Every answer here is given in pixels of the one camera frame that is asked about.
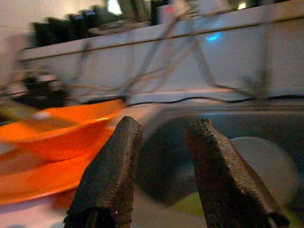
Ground light grey dish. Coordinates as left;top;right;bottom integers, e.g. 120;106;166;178
229;136;300;205

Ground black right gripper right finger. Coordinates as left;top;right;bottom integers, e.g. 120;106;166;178
184;118;291;228

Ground black cable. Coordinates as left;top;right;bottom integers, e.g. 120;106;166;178
128;94;304;105

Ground steel kitchen sink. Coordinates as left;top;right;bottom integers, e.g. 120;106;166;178
133;102;304;228

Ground black power strip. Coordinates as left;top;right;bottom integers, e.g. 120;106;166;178
14;76;72;110

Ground orange bowl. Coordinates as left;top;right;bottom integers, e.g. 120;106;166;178
0;99;125;162

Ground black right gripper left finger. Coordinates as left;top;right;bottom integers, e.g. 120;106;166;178
63;115;144;228

